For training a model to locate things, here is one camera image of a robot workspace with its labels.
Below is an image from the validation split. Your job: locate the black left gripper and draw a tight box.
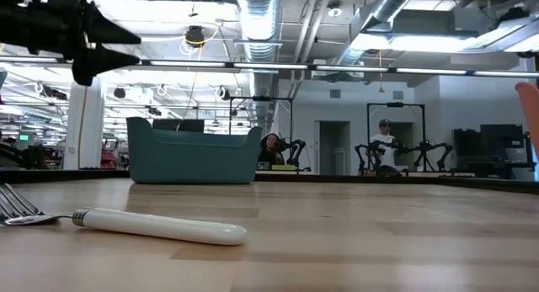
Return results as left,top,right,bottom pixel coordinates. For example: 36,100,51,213
0,0,142,87

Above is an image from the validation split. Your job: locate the white pillar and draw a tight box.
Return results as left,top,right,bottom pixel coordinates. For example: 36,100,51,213
62,75,107,171

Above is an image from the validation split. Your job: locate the dark teal plastic bin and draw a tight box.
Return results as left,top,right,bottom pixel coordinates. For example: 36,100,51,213
125,116,264,185

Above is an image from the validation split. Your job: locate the long linear ceiling light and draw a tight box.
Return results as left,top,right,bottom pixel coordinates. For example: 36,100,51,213
0,55,539,78

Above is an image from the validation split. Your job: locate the person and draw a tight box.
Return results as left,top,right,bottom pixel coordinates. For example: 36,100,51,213
257,132,287,167
369,118,401,169

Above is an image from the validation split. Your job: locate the black equipment shelf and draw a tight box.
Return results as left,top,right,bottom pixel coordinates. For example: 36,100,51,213
452,123,536,179

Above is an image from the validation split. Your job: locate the orange plastic bin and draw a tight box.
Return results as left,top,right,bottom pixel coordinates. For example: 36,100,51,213
514,82,539,158

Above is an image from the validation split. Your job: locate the black ceiling cable reel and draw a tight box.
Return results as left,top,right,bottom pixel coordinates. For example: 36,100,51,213
184,24,206,48

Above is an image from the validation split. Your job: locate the black aluminium rig frame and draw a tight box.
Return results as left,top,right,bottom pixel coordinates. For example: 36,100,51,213
0,168,539,195

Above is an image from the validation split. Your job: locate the silver spiral ventilation duct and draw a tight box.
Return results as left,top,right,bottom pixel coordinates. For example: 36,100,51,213
234,0,282,135

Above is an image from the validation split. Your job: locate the black background rig frame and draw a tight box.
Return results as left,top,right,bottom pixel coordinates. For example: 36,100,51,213
353,102,455,176
229,96,315,175

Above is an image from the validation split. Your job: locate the white-handled silver fork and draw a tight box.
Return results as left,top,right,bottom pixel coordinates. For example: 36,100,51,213
0,183,248,247

